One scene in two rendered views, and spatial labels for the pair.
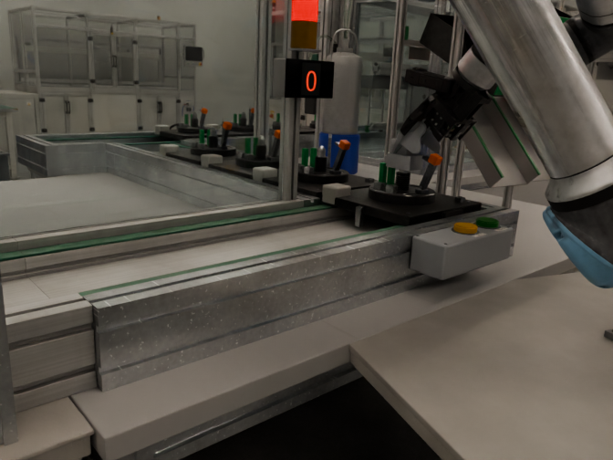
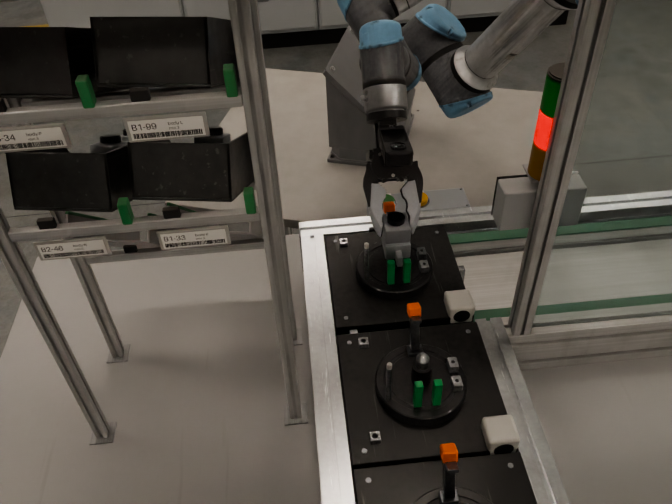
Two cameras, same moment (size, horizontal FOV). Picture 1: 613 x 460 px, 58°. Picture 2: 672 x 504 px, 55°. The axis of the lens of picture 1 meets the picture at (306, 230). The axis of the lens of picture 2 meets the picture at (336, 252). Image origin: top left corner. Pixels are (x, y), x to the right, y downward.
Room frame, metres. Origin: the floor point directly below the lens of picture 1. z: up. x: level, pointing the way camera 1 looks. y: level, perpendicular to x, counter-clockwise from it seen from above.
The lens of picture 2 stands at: (1.89, 0.25, 1.81)
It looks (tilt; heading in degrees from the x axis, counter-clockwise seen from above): 43 degrees down; 219
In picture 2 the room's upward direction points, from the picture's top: 3 degrees counter-clockwise
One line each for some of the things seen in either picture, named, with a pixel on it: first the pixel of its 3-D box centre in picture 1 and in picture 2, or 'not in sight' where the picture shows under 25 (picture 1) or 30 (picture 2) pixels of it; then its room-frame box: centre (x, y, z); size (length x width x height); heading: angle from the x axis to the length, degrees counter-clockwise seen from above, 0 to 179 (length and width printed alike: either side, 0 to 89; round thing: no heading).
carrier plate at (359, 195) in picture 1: (400, 202); (394, 276); (1.16, -0.20, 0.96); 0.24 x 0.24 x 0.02; 42
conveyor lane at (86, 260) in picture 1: (283, 245); (551, 289); (0.98, 0.04, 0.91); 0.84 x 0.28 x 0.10; 132
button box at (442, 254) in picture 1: (462, 246); (417, 211); (0.94, -0.28, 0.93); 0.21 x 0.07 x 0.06; 132
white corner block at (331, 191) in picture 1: (336, 193); (458, 306); (1.17, -0.06, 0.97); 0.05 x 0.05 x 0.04; 42
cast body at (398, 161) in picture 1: (401, 151); (396, 235); (1.17, -0.19, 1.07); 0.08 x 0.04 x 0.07; 42
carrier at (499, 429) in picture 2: (320, 162); (421, 370); (1.35, -0.03, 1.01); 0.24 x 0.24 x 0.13; 42
